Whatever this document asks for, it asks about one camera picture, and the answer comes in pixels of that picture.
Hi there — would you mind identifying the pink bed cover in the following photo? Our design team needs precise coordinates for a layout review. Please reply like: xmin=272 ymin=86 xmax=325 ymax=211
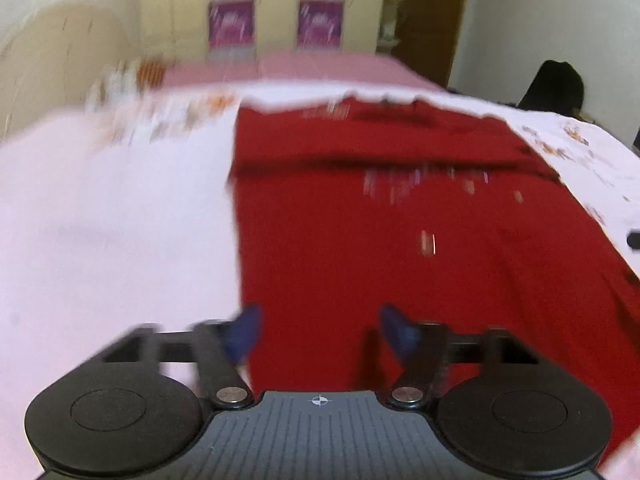
xmin=163 ymin=52 xmax=442 ymax=91

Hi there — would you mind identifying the brown wooden door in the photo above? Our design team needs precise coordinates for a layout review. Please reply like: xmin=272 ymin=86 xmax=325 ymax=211
xmin=392 ymin=0 xmax=465 ymax=87

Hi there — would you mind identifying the black bag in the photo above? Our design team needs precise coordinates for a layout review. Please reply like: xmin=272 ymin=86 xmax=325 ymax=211
xmin=518 ymin=60 xmax=585 ymax=117

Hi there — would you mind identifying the lower left pink poster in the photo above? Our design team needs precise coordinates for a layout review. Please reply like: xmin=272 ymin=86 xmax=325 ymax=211
xmin=207 ymin=0 xmax=255 ymax=61

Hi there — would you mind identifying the cream wooden headboard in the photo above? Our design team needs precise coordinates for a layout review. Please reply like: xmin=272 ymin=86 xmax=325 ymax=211
xmin=1 ymin=2 xmax=139 ymax=140

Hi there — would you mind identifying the white patterned pillow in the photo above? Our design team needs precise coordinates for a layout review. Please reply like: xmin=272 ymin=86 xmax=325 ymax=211
xmin=85 ymin=60 xmax=140 ymax=112

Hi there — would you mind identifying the orange patterned pillow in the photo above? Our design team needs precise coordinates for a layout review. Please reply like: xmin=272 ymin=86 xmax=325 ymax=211
xmin=136 ymin=58 xmax=167 ymax=89

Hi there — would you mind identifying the lower right pink poster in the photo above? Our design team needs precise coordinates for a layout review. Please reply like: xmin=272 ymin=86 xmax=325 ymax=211
xmin=297 ymin=0 xmax=344 ymax=49

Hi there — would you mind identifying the cream wardrobe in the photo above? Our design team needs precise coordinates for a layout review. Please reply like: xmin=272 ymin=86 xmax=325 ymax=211
xmin=139 ymin=0 xmax=382 ymax=62

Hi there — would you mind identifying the red embellished sweater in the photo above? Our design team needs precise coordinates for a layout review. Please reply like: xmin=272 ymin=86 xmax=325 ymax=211
xmin=230 ymin=98 xmax=639 ymax=479

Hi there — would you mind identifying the floral white bedsheet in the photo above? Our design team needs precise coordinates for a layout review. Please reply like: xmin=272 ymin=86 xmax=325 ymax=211
xmin=1 ymin=80 xmax=639 ymax=479

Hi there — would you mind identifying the corner wall shelf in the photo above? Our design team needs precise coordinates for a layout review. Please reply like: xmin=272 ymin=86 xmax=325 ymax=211
xmin=376 ymin=0 xmax=402 ymax=54

